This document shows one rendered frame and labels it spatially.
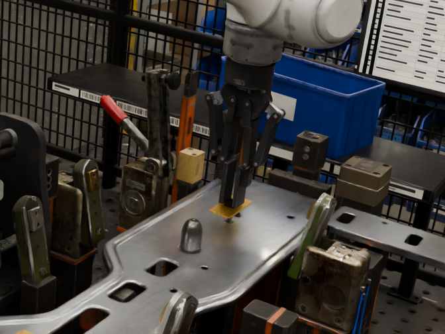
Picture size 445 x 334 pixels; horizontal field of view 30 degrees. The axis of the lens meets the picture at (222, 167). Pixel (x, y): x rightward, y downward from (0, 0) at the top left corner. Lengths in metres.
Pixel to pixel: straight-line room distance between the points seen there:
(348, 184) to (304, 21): 0.54
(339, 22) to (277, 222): 0.45
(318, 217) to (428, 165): 0.53
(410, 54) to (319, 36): 0.73
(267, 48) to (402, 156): 0.57
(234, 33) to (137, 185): 0.33
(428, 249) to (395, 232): 0.07
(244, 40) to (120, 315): 0.43
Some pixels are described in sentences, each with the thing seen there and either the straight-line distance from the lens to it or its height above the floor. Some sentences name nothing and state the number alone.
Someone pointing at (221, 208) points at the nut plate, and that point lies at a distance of 1.32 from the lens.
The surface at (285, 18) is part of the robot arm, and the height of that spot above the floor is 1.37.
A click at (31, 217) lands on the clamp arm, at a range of 1.12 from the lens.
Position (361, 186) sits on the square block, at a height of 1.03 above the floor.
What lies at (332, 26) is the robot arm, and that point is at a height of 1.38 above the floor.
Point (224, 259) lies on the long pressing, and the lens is 1.23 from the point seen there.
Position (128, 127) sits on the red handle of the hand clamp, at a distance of 1.39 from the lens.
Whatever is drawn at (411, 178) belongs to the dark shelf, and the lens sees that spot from 1.59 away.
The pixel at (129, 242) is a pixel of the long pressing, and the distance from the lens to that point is 1.25.
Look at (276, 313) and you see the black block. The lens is 1.14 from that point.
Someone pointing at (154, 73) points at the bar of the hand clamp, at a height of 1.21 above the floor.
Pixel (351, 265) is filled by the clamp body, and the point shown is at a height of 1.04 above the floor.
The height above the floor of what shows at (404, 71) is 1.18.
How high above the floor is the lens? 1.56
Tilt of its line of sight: 21 degrees down
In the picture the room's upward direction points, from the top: 8 degrees clockwise
